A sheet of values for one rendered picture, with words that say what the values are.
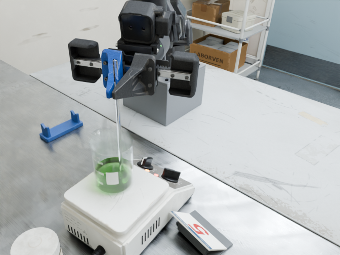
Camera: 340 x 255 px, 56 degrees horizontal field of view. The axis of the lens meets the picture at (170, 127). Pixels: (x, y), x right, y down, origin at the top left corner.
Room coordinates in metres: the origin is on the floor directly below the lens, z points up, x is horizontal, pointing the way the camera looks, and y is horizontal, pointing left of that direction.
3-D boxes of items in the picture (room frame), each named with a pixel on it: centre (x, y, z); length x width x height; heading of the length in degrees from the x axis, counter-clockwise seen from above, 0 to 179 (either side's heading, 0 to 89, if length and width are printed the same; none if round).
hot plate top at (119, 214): (0.35, 0.08, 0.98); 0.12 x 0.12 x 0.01; 57
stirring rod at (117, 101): (0.36, 0.07, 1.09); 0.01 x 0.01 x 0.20
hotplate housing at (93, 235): (0.37, 0.06, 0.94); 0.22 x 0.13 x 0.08; 147
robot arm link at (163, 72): (0.45, 0.05, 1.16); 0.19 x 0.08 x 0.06; 79
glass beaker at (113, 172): (0.37, 0.08, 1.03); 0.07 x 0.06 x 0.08; 49
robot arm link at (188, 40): (0.78, 0.00, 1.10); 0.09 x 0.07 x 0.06; 83
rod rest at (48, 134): (0.62, 0.26, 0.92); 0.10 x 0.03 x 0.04; 142
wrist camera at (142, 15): (0.45, 0.04, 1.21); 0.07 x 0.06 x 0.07; 81
